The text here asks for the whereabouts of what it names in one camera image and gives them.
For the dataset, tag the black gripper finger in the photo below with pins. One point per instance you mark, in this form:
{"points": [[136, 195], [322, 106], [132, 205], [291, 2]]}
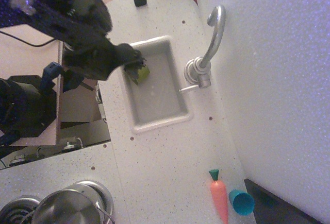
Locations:
{"points": [[131, 70]]}

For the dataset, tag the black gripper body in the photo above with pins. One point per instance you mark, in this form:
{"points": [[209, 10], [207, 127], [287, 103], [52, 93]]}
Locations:
{"points": [[94, 56]]}

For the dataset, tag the silver toy faucet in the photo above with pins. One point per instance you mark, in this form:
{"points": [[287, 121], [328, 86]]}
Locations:
{"points": [[197, 71]]}

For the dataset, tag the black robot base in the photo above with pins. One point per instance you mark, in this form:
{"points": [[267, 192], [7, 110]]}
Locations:
{"points": [[28, 107]]}

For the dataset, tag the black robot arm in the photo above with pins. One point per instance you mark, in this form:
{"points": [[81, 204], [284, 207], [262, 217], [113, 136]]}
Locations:
{"points": [[83, 25]]}

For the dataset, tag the green plastic cup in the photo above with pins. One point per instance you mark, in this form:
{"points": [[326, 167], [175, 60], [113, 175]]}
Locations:
{"points": [[142, 75]]}

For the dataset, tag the blue clamp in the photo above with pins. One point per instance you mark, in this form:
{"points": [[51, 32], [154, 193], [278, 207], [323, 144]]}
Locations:
{"points": [[50, 72]]}

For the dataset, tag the white toy sink basin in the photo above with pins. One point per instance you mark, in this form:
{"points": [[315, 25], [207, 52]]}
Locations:
{"points": [[156, 101]]}

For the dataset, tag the silver metal pot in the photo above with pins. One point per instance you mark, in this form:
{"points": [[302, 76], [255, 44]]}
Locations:
{"points": [[82, 202]]}

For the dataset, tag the orange toy carrot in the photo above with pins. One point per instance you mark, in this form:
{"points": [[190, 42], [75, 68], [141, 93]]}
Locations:
{"points": [[219, 195]]}

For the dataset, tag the silver stove burner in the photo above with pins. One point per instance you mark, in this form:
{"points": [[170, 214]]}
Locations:
{"points": [[20, 210]]}

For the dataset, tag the teal plastic cup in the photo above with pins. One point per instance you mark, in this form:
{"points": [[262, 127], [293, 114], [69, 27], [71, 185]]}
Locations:
{"points": [[242, 202]]}

